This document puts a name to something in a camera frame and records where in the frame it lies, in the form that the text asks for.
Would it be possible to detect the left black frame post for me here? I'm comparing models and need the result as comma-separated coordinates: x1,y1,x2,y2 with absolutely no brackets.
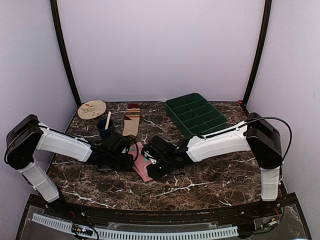
50,0,82,107

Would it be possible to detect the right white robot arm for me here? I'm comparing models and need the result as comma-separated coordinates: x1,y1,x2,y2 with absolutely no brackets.
141,112,288,217

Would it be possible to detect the round beige embroidered coaster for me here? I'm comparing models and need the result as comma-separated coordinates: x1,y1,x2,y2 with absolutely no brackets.
77,100,107,120

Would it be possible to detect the black frame post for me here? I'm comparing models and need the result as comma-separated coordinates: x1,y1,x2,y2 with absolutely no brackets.
50,0,82,107
242,0,273,106

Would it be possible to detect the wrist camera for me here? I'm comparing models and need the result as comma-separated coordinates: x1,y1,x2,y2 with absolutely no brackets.
101,132,130,154
141,136,175,159

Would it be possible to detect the right black frame post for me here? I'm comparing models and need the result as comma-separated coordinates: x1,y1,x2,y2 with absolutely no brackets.
242,0,273,106

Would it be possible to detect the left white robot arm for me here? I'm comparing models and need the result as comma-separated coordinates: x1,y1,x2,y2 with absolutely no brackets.
4,114,137,218

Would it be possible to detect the black front rail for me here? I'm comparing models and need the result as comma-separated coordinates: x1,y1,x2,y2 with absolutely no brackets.
44,199,283,226

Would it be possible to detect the beige striped sock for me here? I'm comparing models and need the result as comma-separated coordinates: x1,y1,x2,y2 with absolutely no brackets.
122,103,141,137

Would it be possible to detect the green compartment tray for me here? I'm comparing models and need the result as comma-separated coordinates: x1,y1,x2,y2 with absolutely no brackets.
165,92,228,138

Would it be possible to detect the dark blue mug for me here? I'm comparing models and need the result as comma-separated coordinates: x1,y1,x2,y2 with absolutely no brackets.
97,119,115,139

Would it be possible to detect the white slotted cable duct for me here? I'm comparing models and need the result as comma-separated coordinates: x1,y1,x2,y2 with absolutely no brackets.
31,213,239,240

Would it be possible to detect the pink patterned sock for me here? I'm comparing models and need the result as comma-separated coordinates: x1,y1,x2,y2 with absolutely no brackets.
128,142,153,182

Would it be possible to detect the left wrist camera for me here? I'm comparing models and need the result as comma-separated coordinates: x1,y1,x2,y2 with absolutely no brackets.
101,132,130,154

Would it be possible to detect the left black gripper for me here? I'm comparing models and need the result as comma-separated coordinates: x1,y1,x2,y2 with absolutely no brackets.
105,153,133,171

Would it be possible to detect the wooden stick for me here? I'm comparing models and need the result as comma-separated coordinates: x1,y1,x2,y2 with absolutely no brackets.
104,111,112,130

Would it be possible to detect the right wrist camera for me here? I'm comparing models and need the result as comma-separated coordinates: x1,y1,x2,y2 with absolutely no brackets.
141,136,175,159

